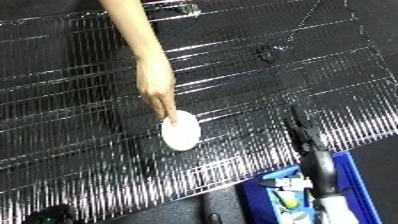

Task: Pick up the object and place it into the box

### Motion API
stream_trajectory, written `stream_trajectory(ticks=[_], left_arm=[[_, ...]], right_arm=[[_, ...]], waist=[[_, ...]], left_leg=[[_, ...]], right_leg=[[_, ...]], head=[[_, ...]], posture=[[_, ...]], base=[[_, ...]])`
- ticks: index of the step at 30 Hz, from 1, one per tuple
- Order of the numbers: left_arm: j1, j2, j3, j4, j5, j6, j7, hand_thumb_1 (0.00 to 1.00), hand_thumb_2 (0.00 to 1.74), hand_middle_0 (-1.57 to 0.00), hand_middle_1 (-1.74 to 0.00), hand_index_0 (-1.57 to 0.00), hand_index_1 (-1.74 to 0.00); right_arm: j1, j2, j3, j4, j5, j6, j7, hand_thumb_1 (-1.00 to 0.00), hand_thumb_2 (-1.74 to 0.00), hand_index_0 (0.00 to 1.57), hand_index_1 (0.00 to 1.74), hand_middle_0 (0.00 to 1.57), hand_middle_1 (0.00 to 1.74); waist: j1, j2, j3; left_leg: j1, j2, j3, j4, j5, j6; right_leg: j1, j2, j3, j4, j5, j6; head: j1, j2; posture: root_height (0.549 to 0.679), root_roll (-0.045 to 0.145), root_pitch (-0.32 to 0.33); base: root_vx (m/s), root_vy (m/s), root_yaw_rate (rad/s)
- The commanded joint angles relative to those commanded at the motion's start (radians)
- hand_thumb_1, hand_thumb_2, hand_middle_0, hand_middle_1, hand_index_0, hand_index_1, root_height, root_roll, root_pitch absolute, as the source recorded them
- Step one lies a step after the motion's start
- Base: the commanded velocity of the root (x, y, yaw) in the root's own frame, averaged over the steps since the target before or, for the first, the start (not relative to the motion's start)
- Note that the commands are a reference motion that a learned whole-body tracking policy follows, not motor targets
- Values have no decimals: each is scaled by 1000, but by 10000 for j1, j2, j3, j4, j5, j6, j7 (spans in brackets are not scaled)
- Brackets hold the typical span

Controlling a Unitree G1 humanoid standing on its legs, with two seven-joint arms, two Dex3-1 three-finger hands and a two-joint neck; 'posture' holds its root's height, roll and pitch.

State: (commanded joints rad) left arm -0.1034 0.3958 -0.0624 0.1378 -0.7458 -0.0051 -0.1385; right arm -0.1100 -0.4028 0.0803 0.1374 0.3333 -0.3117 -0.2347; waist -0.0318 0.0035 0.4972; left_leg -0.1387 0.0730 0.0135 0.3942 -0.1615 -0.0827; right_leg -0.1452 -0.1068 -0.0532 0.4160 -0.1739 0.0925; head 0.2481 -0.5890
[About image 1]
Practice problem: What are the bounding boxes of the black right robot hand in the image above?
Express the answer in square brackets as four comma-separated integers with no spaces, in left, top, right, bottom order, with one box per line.
[282,104,342,198]

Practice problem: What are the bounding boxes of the person's hand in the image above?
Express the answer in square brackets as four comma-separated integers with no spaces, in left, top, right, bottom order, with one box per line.
[133,57,180,127]

